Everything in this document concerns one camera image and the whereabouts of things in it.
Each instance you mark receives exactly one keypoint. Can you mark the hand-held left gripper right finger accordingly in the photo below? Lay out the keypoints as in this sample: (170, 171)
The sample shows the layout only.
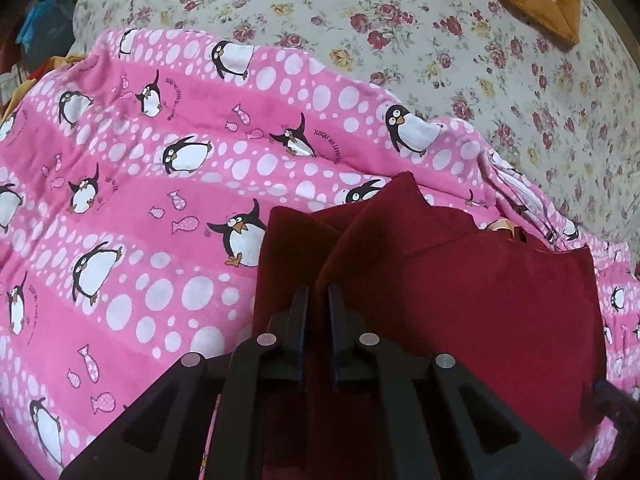
(338, 320)

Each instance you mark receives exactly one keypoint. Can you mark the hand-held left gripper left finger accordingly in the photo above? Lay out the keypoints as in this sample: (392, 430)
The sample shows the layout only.
(299, 320)

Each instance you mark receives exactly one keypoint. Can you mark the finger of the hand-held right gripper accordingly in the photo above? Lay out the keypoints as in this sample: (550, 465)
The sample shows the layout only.
(615, 402)

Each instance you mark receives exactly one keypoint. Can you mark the dark red garment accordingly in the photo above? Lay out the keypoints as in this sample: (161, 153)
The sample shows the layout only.
(475, 310)

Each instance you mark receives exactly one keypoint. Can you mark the pink penguin print blanket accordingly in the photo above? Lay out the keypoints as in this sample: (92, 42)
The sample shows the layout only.
(150, 240)

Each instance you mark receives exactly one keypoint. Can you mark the floral bedsheet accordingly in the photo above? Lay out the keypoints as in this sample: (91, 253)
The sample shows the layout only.
(450, 85)

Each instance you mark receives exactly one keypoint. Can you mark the red and yellow blanket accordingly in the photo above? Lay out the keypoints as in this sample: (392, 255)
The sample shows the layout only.
(17, 94)

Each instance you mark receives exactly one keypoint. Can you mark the blue bag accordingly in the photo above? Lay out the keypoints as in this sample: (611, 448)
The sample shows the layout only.
(45, 20)

